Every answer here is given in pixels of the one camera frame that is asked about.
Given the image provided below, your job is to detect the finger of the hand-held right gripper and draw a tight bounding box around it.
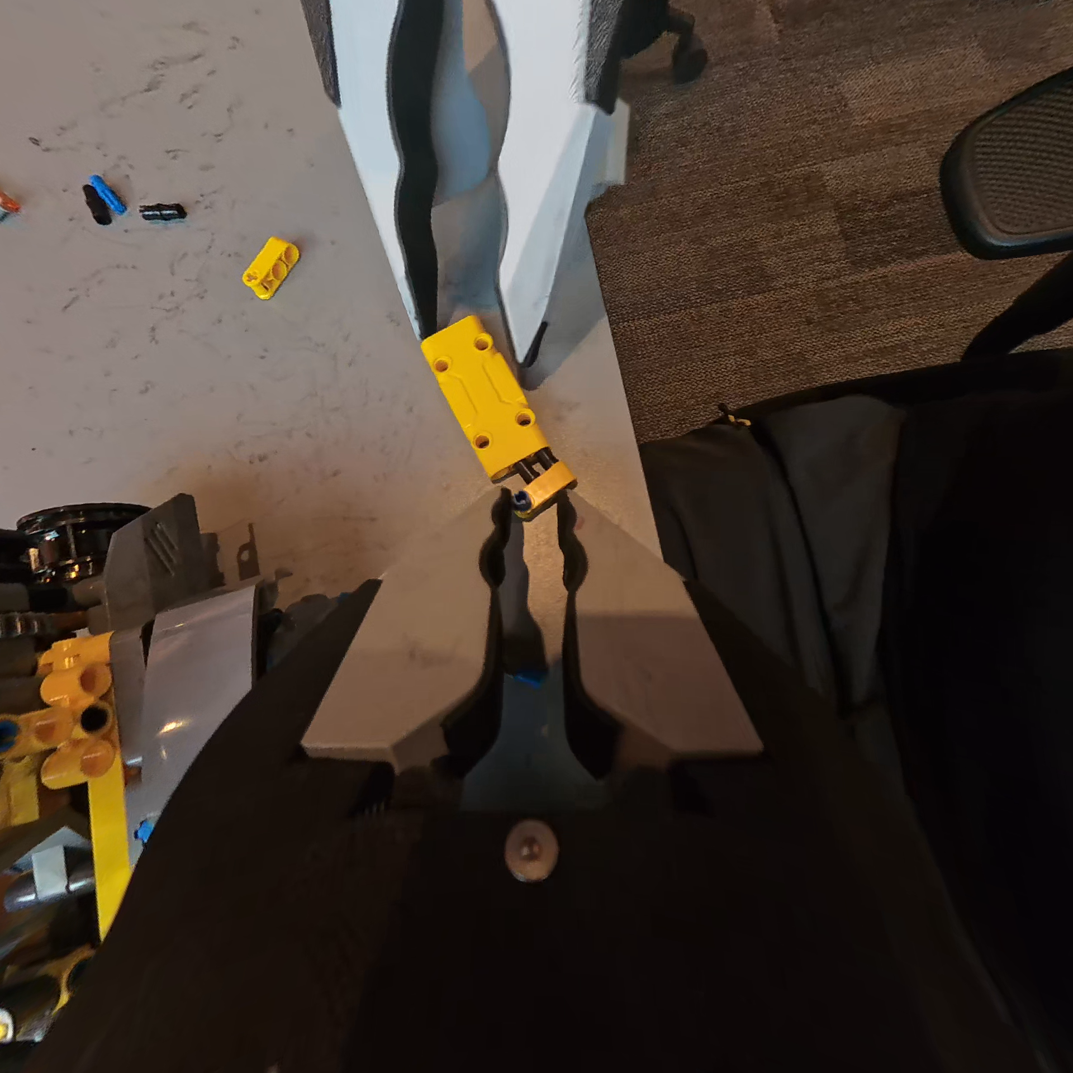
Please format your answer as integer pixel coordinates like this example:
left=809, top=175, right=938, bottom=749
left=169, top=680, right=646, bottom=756
left=329, top=0, right=444, bottom=338
left=488, top=0, right=630, bottom=368

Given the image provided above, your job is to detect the yellow two-hole connector block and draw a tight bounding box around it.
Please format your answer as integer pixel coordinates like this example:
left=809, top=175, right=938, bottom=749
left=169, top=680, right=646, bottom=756
left=242, top=236, right=302, bottom=300

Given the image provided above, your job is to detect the yellow grey toy vehicle model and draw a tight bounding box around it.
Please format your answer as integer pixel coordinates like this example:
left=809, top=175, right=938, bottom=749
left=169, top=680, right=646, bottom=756
left=0, top=493, right=382, bottom=1049

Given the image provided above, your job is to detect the short yellow beam with pins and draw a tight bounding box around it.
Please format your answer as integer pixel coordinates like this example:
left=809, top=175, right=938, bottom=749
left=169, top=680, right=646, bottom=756
left=507, top=448, right=578, bottom=521

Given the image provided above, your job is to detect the black chair caster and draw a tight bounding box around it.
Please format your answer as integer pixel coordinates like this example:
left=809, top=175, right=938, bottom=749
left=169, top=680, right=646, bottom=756
left=616, top=0, right=709, bottom=85

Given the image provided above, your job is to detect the yellow rectangular building panel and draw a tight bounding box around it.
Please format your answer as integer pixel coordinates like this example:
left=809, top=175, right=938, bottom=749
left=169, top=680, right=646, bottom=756
left=419, top=315, right=554, bottom=486

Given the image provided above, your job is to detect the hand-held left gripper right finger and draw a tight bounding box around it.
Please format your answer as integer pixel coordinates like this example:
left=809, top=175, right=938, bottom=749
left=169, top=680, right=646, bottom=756
left=557, top=493, right=766, bottom=779

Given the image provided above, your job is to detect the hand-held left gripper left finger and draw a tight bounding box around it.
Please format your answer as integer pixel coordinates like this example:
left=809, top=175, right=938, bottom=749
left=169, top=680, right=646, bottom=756
left=300, top=488, right=512, bottom=772

